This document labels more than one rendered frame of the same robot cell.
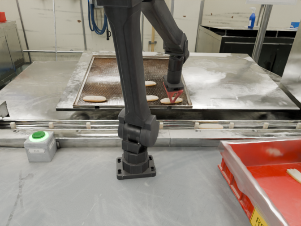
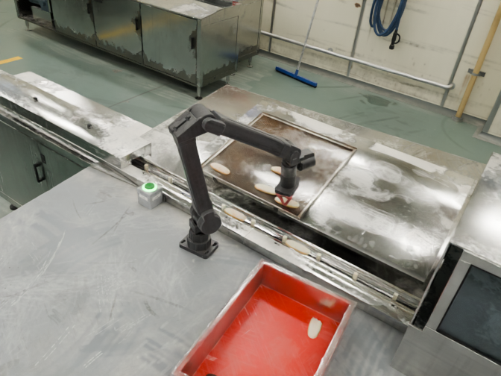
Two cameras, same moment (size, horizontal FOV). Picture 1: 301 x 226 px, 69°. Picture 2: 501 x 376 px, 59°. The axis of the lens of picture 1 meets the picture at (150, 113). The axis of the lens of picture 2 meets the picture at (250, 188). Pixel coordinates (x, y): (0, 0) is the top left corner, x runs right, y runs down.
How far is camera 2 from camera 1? 1.03 m
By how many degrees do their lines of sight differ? 30
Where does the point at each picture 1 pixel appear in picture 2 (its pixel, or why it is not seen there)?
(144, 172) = (197, 251)
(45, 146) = (148, 197)
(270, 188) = (276, 318)
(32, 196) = (123, 227)
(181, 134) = (257, 239)
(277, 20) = not seen: outside the picture
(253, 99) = (380, 243)
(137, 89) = (192, 188)
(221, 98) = (344, 224)
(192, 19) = not seen: outside the picture
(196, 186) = (225, 283)
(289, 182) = (299, 325)
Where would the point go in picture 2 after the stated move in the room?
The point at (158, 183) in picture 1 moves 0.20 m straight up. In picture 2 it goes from (201, 265) to (203, 220)
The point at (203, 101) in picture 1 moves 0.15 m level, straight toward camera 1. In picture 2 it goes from (319, 218) to (289, 232)
